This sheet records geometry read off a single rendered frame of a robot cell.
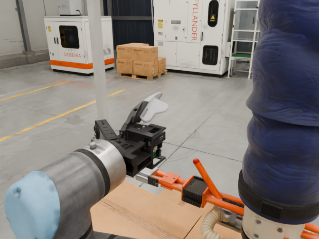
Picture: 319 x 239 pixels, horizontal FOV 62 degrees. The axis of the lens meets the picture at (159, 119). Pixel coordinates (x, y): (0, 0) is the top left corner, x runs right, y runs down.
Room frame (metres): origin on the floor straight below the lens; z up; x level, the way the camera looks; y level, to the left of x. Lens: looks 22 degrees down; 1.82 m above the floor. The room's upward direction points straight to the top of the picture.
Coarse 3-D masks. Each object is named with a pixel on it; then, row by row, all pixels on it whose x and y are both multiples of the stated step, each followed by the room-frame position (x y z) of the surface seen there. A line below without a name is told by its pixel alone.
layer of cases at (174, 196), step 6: (162, 192) 1.65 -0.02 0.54; (168, 192) 1.65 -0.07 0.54; (174, 192) 1.65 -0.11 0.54; (180, 192) 1.65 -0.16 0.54; (168, 198) 1.58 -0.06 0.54; (174, 198) 1.58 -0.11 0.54; (180, 198) 1.58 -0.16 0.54; (180, 204) 1.52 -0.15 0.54; (186, 204) 1.52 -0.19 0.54; (210, 204) 1.52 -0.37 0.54; (192, 210) 1.46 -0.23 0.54; (198, 210) 1.46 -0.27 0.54; (204, 210) 1.46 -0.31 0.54; (210, 210) 1.46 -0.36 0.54; (204, 216) 1.40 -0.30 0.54
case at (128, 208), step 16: (112, 192) 1.14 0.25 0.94; (128, 192) 1.14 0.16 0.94; (144, 192) 1.14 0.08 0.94; (96, 208) 1.01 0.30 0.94; (112, 208) 1.01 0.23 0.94; (128, 208) 1.01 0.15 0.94; (144, 208) 1.01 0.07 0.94; (160, 208) 1.01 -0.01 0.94; (176, 208) 1.01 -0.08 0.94; (96, 224) 0.91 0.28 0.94; (112, 224) 0.91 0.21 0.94; (128, 224) 0.91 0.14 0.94; (144, 224) 0.91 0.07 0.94; (160, 224) 0.91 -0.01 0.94; (176, 224) 0.91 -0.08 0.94; (192, 224) 0.91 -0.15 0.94
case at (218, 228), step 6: (198, 222) 0.92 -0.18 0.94; (198, 228) 0.89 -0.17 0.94; (216, 228) 0.89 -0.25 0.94; (222, 228) 0.89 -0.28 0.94; (192, 234) 0.85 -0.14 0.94; (198, 234) 0.85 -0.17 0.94; (222, 234) 0.85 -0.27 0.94; (228, 234) 0.85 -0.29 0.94; (234, 234) 0.85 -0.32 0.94; (240, 234) 0.85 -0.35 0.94
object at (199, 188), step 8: (192, 176) 0.80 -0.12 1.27; (184, 184) 0.76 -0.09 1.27; (192, 184) 0.77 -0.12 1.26; (200, 184) 0.77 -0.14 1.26; (184, 192) 0.73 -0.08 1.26; (192, 192) 0.72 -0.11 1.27; (200, 192) 0.73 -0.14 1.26; (208, 192) 0.74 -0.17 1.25; (184, 200) 0.73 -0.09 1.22; (192, 200) 0.72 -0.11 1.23; (200, 200) 0.71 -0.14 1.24
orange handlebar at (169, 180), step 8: (152, 176) 0.83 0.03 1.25; (160, 176) 0.85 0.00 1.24; (168, 176) 0.82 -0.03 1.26; (176, 176) 0.82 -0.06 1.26; (168, 184) 0.79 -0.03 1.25; (176, 184) 0.78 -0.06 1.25; (208, 200) 0.71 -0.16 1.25; (216, 200) 0.70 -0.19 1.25; (232, 200) 0.70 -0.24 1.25; (240, 200) 0.70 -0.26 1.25; (224, 208) 0.68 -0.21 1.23; (232, 208) 0.66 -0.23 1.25; (240, 208) 0.66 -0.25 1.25; (312, 224) 0.59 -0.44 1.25; (304, 232) 0.56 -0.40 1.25
